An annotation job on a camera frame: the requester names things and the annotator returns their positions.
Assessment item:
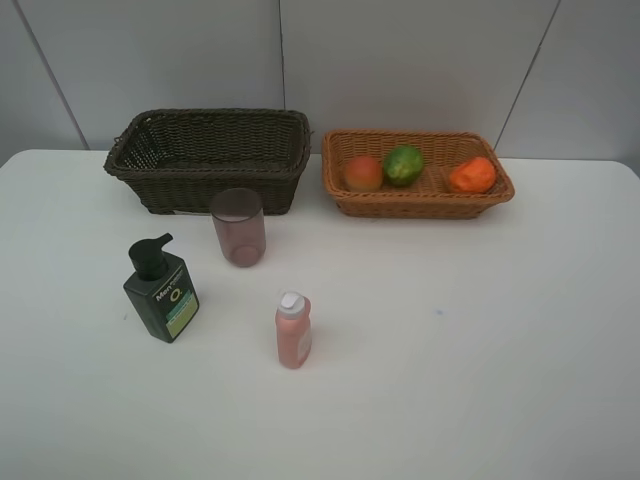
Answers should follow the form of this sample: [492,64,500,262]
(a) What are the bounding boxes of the red yellow peach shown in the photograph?
[343,156,384,193]

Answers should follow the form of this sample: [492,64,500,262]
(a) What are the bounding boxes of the translucent purple plastic cup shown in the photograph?
[210,188,266,268]

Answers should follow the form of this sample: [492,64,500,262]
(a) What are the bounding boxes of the green lime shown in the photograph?
[383,145,424,187]

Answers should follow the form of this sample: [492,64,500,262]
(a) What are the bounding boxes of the orange tangerine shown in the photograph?
[449,156,497,194]

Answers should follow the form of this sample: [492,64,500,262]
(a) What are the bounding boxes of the dark green pump soap bottle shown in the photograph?
[123,233,200,343]

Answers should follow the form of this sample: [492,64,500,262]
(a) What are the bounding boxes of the pink dish soap bottle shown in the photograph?
[275,291,312,369]

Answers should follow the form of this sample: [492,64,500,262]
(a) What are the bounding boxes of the orange wicker basket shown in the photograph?
[322,129,515,219]

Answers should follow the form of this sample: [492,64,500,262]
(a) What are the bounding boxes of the dark brown wicker basket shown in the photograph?
[104,108,311,216]

